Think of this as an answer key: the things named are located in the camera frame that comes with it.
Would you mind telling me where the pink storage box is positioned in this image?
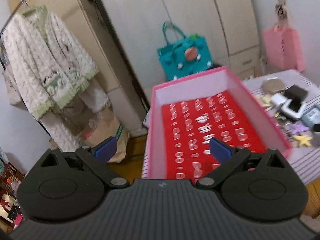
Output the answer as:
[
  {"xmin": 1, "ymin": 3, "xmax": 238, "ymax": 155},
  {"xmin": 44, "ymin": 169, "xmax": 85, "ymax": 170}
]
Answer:
[{"xmin": 142, "ymin": 67, "xmax": 292, "ymax": 181}]

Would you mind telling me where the purple hair clip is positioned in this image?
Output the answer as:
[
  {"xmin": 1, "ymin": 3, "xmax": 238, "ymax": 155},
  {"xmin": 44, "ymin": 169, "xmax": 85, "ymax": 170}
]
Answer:
[{"xmin": 290, "ymin": 121, "xmax": 310, "ymax": 135}]

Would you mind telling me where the yellow star clip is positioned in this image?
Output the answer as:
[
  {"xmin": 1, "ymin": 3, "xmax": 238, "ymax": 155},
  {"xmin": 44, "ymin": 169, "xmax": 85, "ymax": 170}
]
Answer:
[{"xmin": 293, "ymin": 135, "xmax": 312, "ymax": 147}]

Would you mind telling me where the white charger plug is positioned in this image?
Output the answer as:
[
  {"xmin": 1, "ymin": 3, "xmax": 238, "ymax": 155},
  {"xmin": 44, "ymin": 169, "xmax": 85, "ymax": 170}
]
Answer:
[{"xmin": 271, "ymin": 93, "xmax": 288, "ymax": 109}]

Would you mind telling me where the beige rounded case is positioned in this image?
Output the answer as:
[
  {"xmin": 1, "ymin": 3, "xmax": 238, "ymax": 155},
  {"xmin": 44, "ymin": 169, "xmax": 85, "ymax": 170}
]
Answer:
[{"xmin": 261, "ymin": 77, "xmax": 286, "ymax": 94}]

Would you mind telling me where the grey packaged card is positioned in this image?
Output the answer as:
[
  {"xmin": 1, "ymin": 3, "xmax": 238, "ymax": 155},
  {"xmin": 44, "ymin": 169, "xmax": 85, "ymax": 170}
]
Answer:
[{"xmin": 301, "ymin": 105, "xmax": 320, "ymax": 128}]

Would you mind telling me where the black box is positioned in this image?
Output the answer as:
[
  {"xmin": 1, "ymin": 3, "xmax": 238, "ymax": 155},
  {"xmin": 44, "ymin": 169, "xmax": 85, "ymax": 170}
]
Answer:
[{"xmin": 284, "ymin": 85, "xmax": 308, "ymax": 101}]

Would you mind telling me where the brown paper bag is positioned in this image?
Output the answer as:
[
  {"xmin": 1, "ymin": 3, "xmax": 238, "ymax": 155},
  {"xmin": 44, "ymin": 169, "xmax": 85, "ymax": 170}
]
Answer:
[{"xmin": 80, "ymin": 108, "xmax": 130, "ymax": 163}]

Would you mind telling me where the striped white tablecloth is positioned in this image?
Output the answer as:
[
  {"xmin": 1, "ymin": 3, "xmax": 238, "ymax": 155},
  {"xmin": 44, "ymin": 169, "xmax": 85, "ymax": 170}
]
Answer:
[{"xmin": 142, "ymin": 70, "xmax": 319, "ymax": 184}]

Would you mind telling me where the cream knitted cardigan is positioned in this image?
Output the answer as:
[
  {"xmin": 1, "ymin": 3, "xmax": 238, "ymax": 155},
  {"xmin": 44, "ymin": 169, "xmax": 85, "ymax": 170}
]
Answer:
[{"xmin": 3, "ymin": 5, "xmax": 110, "ymax": 152}]

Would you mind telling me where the teal felt handbag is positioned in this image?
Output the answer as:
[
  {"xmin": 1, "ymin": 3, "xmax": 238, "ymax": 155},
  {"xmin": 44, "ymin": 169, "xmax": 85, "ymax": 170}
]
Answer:
[{"xmin": 157, "ymin": 21, "xmax": 214, "ymax": 81}]

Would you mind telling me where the pink paper bag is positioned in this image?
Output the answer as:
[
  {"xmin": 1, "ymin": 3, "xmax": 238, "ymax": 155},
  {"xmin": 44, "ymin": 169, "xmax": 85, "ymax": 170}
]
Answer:
[{"xmin": 263, "ymin": 25, "xmax": 305, "ymax": 72}]

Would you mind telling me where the beige wardrobe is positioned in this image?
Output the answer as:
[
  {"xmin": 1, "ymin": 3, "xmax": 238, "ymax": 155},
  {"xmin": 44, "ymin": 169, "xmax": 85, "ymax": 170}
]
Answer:
[{"xmin": 7, "ymin": 0, "xmax": 261, "ymax": 138}]

